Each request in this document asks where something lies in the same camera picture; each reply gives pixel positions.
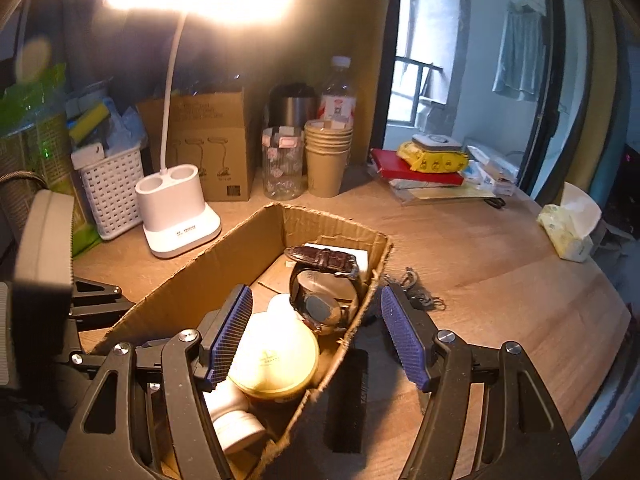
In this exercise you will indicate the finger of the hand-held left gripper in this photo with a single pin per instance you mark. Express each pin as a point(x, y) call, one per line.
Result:
point(80, 360)
point(97, 297)

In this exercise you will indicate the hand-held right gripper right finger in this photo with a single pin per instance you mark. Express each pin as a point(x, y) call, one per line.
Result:
point(405, 340)

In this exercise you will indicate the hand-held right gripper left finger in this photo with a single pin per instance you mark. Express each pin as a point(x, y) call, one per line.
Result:
point(231, 335)

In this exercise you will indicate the bunch of keys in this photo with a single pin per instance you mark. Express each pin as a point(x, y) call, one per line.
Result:
point(417, 290)

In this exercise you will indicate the yellow lid jar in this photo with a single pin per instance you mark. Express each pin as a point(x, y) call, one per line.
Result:
point(280, 355)

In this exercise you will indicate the white pill bottle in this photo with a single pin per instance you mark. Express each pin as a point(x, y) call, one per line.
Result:
point(236, 425)

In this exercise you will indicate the white perforated plastic basket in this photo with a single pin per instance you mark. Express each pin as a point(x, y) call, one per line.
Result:
point(112, 190)

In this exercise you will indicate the white desk lamp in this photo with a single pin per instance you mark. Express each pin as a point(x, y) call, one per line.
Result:
point(175, 220)

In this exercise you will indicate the clear plastic folder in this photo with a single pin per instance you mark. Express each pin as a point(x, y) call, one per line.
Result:
point(440, 194)

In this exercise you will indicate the green transparent plastic bag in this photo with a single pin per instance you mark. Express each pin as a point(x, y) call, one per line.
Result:
point(35, 130)

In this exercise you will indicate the black scissors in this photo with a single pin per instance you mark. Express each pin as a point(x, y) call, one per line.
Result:
point(495, 203)

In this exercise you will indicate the yellow sponge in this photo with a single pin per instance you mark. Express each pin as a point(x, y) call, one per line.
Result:
point(90, 119)

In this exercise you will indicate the blue plastic wrap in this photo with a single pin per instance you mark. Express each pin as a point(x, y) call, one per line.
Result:
point(125, 127)

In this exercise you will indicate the red book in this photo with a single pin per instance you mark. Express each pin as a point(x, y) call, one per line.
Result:
point(400, 167)

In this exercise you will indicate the floral glass jar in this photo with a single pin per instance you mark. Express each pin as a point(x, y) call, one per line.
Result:
point(282, 170)

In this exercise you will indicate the yellow snack packet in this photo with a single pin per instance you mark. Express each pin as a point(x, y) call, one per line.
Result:
point(435, 160)

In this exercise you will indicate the stack of papers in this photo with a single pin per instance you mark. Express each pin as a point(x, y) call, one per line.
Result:
point(492, 172)

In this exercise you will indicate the cardboard lamp packaging box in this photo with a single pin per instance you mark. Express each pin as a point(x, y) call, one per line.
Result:
point(220, 145)

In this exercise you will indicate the stack of paper cups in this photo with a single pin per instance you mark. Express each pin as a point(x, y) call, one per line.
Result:
point(327, 165)

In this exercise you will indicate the yellow tissue pack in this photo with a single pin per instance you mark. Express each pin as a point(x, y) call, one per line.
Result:
point(565, 230)

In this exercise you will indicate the white flat device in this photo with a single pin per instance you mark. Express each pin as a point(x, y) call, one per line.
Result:
point(435, 142)

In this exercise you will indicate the steel thermos flask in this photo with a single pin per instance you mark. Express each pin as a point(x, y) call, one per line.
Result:
point(295, 107)

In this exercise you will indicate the clear plastic water bottle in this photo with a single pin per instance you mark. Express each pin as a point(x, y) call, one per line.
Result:
point(339, 95)

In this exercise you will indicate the hanging light blue garment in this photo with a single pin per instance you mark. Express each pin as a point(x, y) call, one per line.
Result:
point(520, 55)

